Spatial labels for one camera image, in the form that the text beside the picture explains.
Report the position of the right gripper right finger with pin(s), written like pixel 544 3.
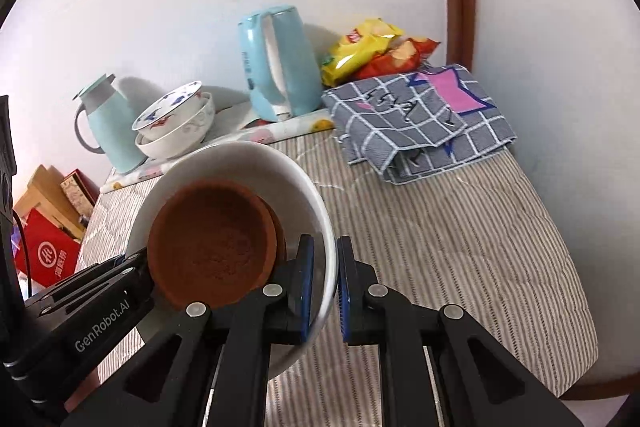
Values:
pixel 438 367

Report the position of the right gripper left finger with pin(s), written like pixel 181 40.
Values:
pixel 209 366

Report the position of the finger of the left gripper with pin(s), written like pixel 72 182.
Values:
pixel 95 275

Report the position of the small brown bowl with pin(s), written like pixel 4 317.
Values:
pixel 212 242
pixel 280 237

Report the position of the white ceramic bowl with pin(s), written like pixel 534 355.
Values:
pixel 282 184

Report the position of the red paper bag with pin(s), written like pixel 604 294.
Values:
pixel 52 254

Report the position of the brown paper bag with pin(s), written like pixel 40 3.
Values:
pixel 44 193

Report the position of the light blue thermos jug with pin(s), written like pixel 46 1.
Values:
pixel 110 118

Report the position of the large white bowl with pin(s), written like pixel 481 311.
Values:
pixel 183 138

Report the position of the blue patterned white bowl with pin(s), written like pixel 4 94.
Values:
pixel 170 111

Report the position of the fruit pattern table mat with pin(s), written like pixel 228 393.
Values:
pixel 236 123

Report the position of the light blue electric kettle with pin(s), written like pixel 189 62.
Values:
pixel 280 68

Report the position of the grey checked folded cloth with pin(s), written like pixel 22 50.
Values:
pixel 418 124

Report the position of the red chips bag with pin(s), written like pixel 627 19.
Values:
pixel 407 56

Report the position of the yellow chips bag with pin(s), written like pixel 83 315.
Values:
pixel 355 49

